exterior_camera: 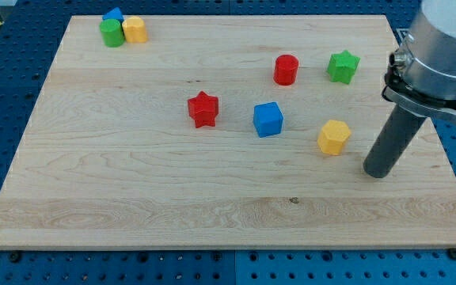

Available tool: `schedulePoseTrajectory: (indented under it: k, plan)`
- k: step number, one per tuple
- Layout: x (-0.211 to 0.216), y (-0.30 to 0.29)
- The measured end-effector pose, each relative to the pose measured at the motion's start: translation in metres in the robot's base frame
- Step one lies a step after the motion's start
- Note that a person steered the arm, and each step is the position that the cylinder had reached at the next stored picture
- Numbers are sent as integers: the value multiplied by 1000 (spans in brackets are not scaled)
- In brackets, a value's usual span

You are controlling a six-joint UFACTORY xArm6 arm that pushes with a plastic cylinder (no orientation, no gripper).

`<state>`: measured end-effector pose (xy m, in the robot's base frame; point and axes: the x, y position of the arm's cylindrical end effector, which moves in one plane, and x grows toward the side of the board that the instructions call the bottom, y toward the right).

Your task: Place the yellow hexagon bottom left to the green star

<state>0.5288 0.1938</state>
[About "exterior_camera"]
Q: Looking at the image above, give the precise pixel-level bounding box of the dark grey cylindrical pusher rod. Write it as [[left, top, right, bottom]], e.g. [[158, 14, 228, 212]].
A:
[[363, 105, 426, 178]]

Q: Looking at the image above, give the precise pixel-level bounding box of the red star block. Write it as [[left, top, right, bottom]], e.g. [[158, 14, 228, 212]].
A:
[[187, 91, 219, 128]]

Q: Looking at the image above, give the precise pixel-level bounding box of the red cylinder block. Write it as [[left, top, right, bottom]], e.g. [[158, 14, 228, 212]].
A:
[[273, 54, 299, 86]]

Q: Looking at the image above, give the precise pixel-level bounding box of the yellow heart block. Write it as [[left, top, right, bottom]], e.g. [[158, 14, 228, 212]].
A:
[[122, 16, 148, 43]]

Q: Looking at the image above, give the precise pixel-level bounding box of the light wooden board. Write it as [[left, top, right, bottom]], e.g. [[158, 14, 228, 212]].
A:
[[0, 15, 456, 250]]

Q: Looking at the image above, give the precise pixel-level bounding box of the green cylinder block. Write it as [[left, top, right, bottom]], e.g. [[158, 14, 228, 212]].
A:
[[99, 19, 125, 48]]

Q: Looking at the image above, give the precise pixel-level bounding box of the blue triangle block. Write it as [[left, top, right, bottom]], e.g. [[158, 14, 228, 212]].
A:
[[102, 7, 124, 23]]

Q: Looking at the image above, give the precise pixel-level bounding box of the blue cube block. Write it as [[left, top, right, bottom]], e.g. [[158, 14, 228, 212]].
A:
[[253, 102, 283, 138]]

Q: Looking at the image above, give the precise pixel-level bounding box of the yellow hexagon block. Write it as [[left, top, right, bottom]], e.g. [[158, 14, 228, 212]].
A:
[[317, 120, 352, 155]]

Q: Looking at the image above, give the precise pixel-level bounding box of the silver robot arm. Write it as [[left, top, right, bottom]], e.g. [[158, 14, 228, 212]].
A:
[[363, 0, 456, 178]]

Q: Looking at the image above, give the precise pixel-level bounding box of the green star block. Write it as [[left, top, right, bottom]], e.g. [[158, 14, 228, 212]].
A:
[[327, 50, 360, 85]]

